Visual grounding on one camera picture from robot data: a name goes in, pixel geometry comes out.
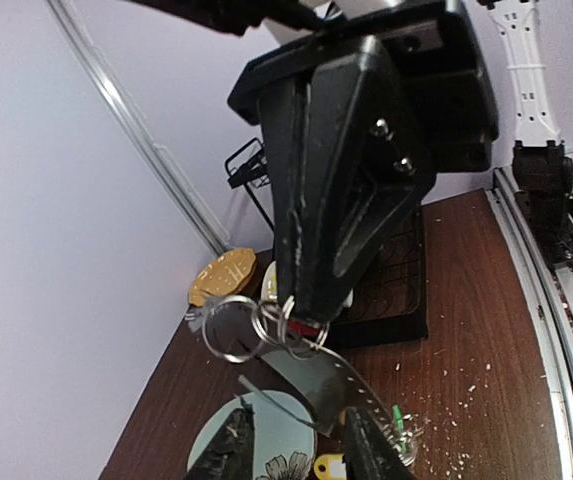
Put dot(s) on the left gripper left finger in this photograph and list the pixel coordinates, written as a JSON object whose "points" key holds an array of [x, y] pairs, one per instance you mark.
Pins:
{"points": [[229, 455]]}

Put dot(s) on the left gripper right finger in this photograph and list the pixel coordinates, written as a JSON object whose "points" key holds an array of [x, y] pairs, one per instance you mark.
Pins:
{"points": [[368, 455]]}

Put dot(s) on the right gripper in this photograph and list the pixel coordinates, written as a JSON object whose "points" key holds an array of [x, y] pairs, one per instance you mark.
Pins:
{"points": [[389, 93]]}

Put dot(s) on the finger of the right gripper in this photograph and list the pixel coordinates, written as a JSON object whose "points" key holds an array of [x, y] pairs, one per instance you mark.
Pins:
{"points": [[281, 200]]}

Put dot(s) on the yellow key tag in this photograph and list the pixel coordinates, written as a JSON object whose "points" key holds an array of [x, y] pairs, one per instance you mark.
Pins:
{"points": [[330, 467]]}

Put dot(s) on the grey leather key holder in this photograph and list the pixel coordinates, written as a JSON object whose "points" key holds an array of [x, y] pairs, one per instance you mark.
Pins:
{"points": [[239, 330]]}

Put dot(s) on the green key tag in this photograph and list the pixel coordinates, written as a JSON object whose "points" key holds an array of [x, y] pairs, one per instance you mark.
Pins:
{"points": [[398, 419]]}

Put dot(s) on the red key tag with key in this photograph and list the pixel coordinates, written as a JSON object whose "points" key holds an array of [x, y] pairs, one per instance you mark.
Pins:
{"points": [[302, 329]]}

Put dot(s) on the light blue flower plate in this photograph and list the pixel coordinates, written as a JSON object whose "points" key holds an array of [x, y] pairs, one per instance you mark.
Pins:
{"points": [[276, 434]]}

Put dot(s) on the orange dotted plate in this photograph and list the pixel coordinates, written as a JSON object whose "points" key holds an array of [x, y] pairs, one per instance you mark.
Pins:
{"points": [[228, 274]]}

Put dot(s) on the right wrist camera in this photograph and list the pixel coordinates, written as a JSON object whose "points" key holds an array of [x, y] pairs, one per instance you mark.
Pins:
{"points": [[236, 16]]}

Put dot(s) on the black wire dish rack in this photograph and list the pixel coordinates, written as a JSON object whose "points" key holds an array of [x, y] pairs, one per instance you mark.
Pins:
{"points": [[391, 297]]}

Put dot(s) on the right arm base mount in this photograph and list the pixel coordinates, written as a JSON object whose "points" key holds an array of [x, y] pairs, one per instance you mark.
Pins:
{"points": [[544, 175]]}

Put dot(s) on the right aluminium post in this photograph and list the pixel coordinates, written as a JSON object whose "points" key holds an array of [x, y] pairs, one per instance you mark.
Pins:
{"points": [[156, 156]]}

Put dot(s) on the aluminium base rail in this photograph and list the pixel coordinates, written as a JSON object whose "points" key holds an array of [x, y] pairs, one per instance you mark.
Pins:
{"points": [[549, 297]]}

